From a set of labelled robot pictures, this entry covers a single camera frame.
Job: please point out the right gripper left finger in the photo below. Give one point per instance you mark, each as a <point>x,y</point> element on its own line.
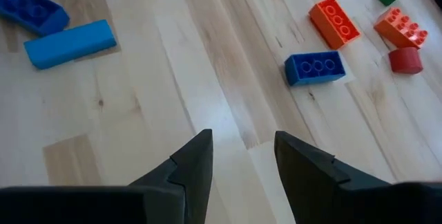
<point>183,189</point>

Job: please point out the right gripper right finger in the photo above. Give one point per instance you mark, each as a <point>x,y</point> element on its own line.
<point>321,189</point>

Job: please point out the blue toy brick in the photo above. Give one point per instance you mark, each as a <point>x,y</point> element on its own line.
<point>27,6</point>
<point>314,68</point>

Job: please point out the red-orange toy brick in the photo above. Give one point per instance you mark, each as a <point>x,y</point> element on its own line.
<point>333,23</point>

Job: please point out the small blue brick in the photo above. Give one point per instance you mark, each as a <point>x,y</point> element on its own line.
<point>69,44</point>

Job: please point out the small red rounded block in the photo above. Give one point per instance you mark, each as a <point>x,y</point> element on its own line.
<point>405,61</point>

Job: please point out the orange toy brick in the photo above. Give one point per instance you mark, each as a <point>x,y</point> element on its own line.
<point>400,28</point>

